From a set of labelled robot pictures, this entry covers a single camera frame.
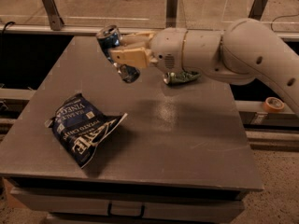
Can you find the orange tape roll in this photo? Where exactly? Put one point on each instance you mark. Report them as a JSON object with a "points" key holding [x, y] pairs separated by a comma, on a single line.
{"points": [[273, 105]]}

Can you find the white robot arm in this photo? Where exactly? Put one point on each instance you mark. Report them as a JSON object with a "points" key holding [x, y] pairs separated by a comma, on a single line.
{"points": [[246, 50]]}

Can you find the blue potato chips bag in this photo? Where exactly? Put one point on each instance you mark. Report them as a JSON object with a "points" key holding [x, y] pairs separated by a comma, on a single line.
{"points": [[80, 127]]}

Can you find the grey drawer with black handle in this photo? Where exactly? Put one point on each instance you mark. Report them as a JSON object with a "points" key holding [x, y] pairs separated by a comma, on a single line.
{"points": [[73, 207]]}

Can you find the grey metal bracket middle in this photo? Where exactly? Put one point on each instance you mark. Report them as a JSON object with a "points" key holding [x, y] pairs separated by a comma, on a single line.
{"points": [[171, 13]]}

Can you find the crushed green soda can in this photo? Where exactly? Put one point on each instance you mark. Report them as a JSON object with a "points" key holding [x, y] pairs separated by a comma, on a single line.
{"points": [[183, 77]]}

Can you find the grey metal bracket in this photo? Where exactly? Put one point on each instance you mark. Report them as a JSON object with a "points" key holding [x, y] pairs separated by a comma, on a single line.
{"points": [[257, 9], [171, 13], [55, 20]]}

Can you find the grey metal bracket left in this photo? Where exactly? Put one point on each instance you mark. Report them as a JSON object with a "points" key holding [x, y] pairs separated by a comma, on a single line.
{"points": [[55, 20]]}

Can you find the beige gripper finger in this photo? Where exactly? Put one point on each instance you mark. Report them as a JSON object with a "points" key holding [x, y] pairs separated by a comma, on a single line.
{"points": [[144, 38], [138, 57]]}

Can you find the grey metal bracket right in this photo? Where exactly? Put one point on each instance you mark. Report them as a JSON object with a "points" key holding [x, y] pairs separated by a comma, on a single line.
{"points": [[257, 9]]}

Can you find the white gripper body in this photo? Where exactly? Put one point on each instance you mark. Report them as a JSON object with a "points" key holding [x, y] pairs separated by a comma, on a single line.
{"points": [[167, 48]]}

